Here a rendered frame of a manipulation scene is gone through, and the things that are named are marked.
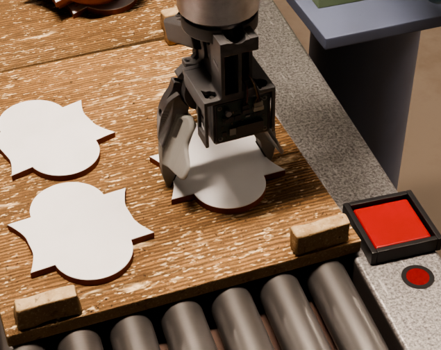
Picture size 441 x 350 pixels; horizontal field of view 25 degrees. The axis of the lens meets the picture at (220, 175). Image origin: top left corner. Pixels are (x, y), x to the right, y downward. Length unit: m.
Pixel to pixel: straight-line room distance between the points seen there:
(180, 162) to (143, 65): 0.26
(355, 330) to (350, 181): 0.21
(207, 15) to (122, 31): 0.41
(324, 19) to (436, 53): 1.58
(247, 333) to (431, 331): 0.17
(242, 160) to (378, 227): 0.16
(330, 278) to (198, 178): 0.18
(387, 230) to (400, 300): 0.08
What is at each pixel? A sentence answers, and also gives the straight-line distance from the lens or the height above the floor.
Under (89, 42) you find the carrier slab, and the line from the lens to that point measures 1.28.
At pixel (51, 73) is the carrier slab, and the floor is 0.94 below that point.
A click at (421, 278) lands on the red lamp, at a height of 0.92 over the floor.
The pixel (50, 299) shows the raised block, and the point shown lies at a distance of 0.91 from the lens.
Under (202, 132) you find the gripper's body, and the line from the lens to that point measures 0.95.
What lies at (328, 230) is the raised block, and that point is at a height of 0.96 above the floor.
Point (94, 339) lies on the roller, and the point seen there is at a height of 0.91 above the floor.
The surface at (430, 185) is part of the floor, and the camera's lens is 2.53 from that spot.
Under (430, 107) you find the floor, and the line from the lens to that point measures 2.78.
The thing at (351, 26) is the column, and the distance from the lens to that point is 1.43.
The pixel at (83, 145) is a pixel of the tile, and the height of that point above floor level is 0.94.
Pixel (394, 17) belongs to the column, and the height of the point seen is 0.87.
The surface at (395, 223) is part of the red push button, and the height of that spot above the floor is 0.93.
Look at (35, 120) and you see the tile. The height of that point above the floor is 0.94.
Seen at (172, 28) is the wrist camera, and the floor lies 1.08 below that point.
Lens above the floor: 1.63
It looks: 40 degrees down
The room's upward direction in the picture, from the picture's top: straight up
